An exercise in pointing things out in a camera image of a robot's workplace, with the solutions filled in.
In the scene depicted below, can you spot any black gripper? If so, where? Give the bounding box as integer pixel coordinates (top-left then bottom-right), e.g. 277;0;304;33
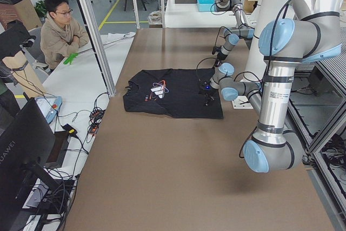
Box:
204;86;216;106
213;52;227;68

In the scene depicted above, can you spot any black graphic t-shirt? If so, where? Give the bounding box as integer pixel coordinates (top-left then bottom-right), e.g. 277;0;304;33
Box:
123;68;223;119

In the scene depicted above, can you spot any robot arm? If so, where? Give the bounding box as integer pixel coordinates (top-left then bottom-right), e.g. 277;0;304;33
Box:
212;0;255;67
201;11;342;173

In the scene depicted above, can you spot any blue plastic bin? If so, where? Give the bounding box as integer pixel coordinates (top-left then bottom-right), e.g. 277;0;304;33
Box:
197;0;216;12

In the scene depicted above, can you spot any cardboard box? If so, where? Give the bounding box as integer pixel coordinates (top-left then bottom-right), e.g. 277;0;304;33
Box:
243;0;258;14

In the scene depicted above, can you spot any white cloth on table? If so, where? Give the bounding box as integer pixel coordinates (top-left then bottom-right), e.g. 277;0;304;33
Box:
107;32;136;43

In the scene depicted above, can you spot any orange power strip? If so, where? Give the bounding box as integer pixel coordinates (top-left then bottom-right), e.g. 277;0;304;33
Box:
88;108;105;136

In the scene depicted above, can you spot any black power adapter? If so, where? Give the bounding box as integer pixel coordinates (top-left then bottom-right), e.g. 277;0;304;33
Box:
62;124;77;137

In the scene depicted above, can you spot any green grabber tool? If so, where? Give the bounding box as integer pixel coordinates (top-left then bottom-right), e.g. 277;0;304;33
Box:
63;49;92;65

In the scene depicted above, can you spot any seated man beige hoodie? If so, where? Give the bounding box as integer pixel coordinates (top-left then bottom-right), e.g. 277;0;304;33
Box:
40;0;89;71

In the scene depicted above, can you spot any blue teach pendant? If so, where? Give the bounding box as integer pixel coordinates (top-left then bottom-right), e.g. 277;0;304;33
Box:
35;96;62;123

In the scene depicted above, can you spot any black Huawei monitor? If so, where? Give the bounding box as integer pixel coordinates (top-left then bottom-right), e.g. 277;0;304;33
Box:
1;98;58;230

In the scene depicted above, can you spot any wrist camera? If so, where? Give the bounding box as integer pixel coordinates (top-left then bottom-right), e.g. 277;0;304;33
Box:
199;81;211;93
212;47;220;55

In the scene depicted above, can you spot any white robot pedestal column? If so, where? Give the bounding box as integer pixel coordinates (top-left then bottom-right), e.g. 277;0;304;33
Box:
229;0;294;110

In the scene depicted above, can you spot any aluminium frame post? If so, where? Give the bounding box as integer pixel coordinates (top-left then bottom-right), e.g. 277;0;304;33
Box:
76;0;116;97

